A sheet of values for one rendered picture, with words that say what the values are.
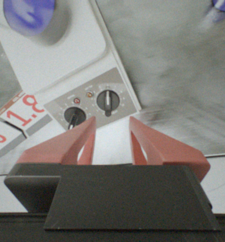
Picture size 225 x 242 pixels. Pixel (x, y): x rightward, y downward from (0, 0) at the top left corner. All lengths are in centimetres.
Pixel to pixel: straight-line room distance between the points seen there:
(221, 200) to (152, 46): 27
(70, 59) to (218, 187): 29
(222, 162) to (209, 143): 4
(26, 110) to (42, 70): 12
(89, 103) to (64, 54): 7
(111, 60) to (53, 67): 7
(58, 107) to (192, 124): 21
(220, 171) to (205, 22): 23
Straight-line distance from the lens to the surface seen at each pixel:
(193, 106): 25
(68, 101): 20
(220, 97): 26
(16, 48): 22
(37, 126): 31
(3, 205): 47
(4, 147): 39
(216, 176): 29
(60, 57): 18
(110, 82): 18
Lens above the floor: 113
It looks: 75 degrees down
